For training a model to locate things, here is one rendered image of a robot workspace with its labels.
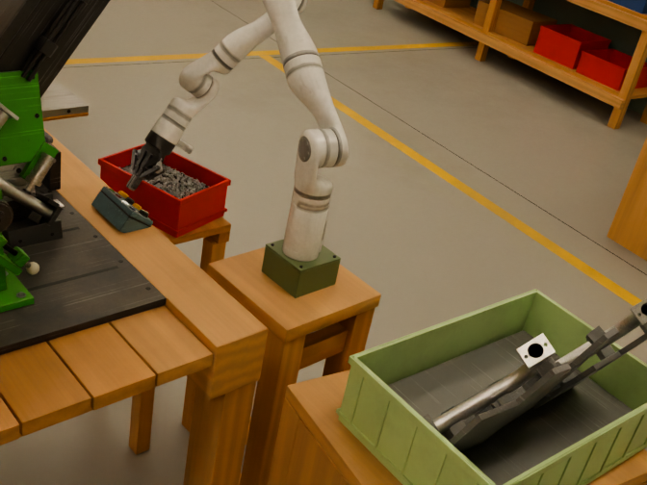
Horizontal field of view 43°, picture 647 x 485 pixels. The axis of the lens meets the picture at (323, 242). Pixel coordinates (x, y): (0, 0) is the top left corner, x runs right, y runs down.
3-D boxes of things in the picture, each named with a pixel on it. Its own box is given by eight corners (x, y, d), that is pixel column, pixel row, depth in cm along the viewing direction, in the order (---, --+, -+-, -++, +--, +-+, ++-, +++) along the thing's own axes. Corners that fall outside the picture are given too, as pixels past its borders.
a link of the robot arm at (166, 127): (191, 156, 218) (204, 136, 218) (163, 138, 209) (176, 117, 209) (172, 142, 223) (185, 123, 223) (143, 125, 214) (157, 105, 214)
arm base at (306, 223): (297, 238, 212) (309, 179, 204) (325, 254, 208) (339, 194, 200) (274, 248, 206) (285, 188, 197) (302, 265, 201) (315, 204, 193)
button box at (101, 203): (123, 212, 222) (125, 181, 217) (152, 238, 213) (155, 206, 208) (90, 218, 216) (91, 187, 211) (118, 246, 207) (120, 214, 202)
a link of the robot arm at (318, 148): (316, 139, 185) (302, 206, 193) (351, 138, 190) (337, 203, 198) (297, 122, 192) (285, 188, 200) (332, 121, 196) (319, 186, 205)
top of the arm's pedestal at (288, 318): (299, 247, 232) (301, 235, 230) (378, 306, 214) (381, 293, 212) (206, 275, 212) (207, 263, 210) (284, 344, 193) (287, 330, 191)
